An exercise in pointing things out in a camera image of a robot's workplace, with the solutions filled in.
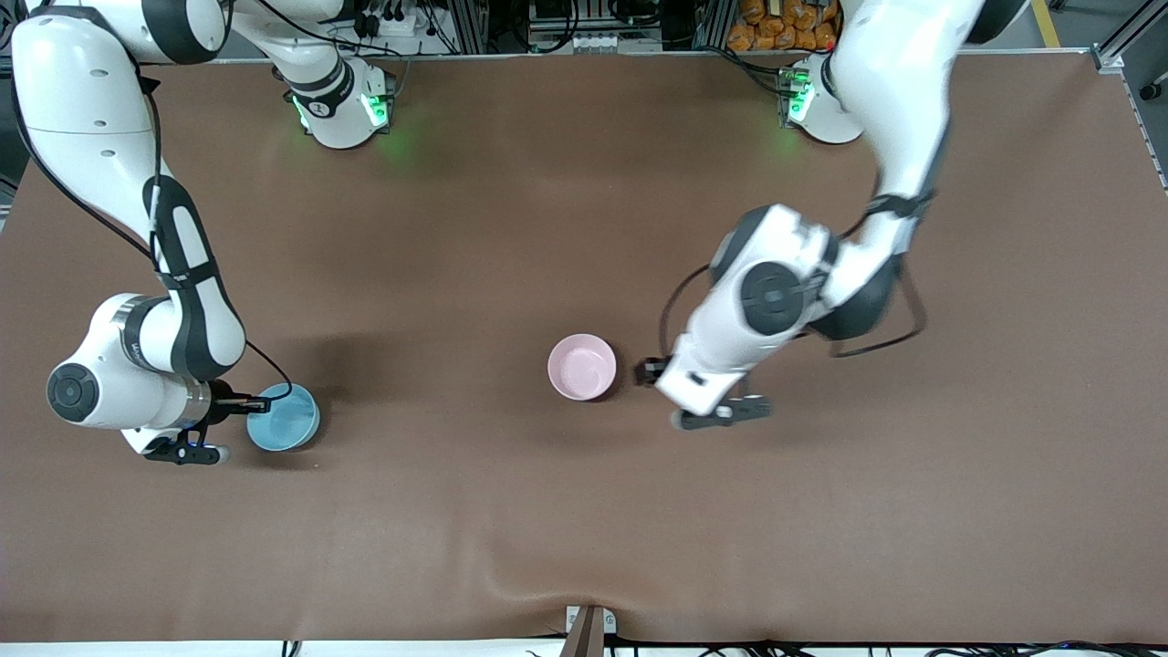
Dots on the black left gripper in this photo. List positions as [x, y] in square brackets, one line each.
[653, 370]

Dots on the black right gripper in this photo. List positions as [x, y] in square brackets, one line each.
[222, 401]

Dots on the blue bowl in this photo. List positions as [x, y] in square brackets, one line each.
[287, 424]

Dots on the pink bowl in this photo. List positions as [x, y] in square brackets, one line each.
[582, 367]

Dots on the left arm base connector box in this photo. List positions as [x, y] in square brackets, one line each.
[792, 96]

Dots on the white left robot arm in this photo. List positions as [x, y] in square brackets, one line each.
[894, 91]

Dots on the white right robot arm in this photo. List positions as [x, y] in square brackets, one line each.
[82, 137]

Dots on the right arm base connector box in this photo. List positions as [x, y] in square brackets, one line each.
[379, 105]

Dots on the brown table mat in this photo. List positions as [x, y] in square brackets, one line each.
[584, 511]

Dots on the white connector block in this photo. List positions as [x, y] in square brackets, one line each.
[602, 41]

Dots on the orange snack pile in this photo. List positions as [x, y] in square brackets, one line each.
[766, 27]

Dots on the white power strip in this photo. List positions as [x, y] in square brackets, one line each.
[392, 26]

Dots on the black caster wheel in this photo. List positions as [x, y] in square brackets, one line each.
[1150, 91]

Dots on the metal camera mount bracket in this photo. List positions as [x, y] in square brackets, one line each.
[589, 634]

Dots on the aluminium frame post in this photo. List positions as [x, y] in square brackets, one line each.
[467, 23]
[714, 23]

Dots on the aluminium corner frame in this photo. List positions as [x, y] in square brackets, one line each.
[1127, 41]

